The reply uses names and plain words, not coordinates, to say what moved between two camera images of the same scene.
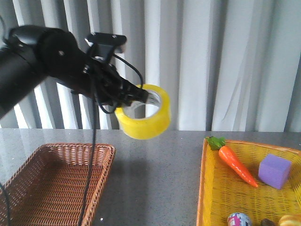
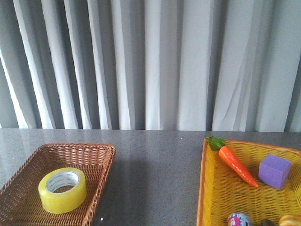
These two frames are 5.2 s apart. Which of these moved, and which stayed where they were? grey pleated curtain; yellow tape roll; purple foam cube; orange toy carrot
Moved: yellow tape roll
Stayed: orange toy carrot; grey pleated curtain; purple foam cube
